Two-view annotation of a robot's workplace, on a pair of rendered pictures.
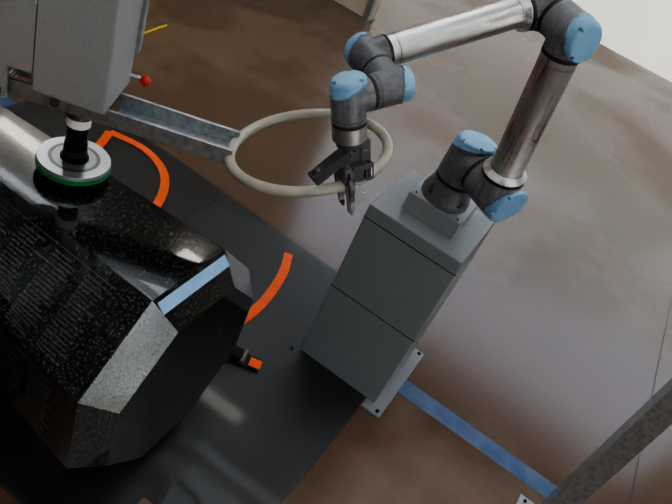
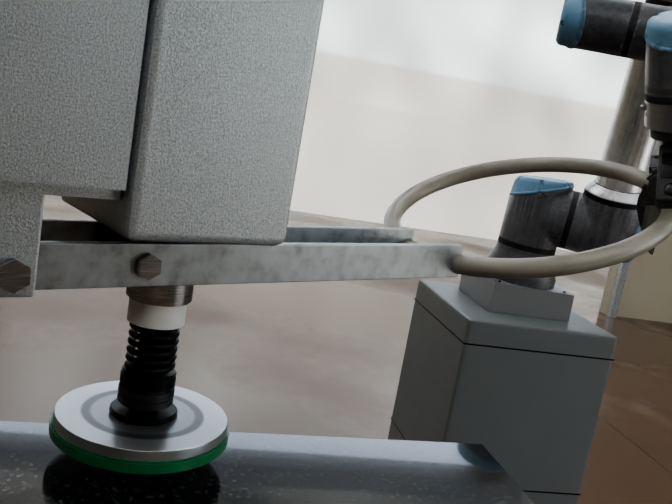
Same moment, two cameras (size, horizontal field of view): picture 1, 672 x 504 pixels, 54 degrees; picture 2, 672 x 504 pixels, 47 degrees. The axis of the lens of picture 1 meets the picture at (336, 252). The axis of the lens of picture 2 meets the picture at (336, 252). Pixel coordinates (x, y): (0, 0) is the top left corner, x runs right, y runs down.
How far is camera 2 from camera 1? 1.56 m
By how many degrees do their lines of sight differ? 37
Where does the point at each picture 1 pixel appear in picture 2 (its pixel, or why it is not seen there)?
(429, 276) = (580, 381)
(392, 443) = not seen: outside the picture
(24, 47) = (110, 124)
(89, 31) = (271, 40)
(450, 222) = (561, 298)
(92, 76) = (271, 152)
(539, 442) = not seen: outside the picture
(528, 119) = not seen: hidden behind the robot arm
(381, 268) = (509, 410)
